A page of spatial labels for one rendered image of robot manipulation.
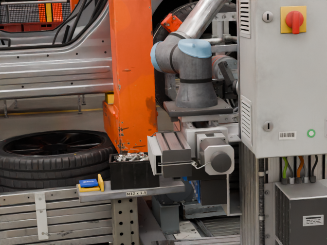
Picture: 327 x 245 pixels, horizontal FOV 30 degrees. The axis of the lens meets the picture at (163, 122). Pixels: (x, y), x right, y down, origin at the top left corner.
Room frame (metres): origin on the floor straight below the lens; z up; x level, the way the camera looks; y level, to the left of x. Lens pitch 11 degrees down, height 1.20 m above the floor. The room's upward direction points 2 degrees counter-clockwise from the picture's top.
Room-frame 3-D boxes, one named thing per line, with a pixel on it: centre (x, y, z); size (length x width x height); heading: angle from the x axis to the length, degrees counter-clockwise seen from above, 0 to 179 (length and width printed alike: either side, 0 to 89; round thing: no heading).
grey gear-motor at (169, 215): (2.97, -0.02, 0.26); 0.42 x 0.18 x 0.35; 12
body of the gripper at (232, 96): (2.65, -0.28, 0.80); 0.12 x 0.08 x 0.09; 57
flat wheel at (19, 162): (3.01, 0.55, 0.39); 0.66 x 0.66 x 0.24
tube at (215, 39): (2.86, -0.21, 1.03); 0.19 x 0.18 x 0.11; 12
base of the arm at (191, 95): (2.17, -0.12, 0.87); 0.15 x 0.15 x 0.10
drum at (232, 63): (2.93, -0.30, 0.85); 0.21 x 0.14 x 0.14; 12
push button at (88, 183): (2.39, 0.32, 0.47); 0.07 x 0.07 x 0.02; 12
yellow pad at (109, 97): (3.15, 0.23, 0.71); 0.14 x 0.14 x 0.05; 12
